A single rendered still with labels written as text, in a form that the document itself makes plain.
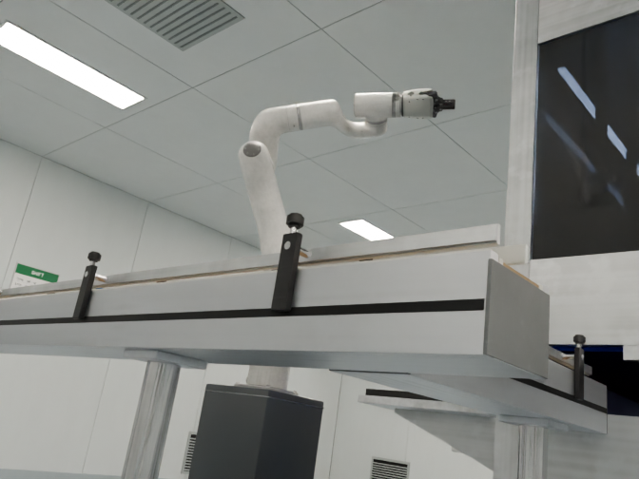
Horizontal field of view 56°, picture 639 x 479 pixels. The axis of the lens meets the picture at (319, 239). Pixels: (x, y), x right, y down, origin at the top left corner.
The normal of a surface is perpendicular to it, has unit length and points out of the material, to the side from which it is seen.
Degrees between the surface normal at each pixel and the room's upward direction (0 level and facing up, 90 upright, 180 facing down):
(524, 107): 90
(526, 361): 90
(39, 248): 90
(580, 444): 90
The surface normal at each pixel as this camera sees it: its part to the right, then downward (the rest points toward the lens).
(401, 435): -0.66, -0.32
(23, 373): 0.74, -0.11
